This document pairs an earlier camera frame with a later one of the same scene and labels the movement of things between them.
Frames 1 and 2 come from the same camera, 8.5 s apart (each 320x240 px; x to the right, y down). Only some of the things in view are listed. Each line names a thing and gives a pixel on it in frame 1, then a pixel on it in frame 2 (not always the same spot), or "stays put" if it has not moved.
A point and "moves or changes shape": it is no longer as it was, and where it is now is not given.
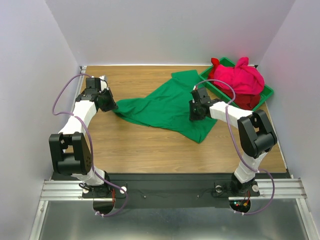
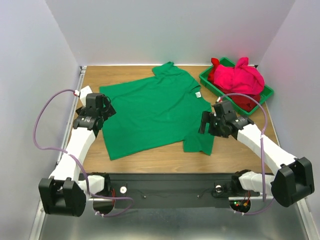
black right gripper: [195, 113] to [205, 122]
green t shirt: [167, 106] moves or changes shape
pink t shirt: [245, 79] stays put
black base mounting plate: [173, 190] stays put
